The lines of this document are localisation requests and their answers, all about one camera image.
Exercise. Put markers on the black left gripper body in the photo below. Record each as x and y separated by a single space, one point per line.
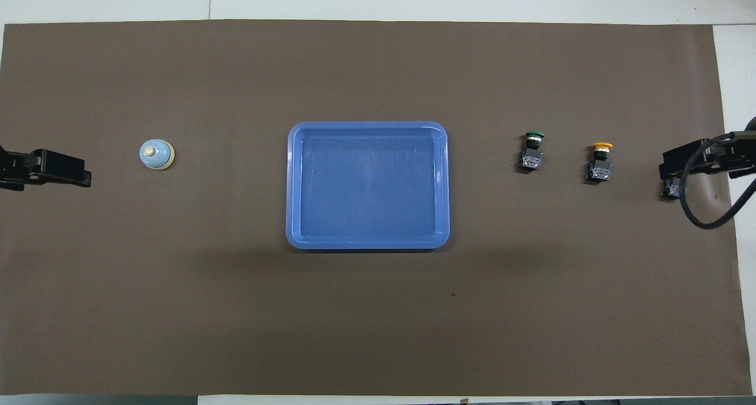
15 169

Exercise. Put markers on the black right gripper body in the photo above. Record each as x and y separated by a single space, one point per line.
738 157

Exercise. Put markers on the light blue desk bell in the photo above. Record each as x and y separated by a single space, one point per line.
156 155

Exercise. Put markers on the brown table mat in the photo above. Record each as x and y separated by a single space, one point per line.
378 322

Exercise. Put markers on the yellow push button switch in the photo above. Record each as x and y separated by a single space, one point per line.
600 167

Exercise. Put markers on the red push button switch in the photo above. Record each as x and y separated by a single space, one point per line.
670 189

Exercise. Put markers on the blue plastic tray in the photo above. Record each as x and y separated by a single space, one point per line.
366 186

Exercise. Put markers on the green push button switch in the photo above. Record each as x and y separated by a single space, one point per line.
531 157

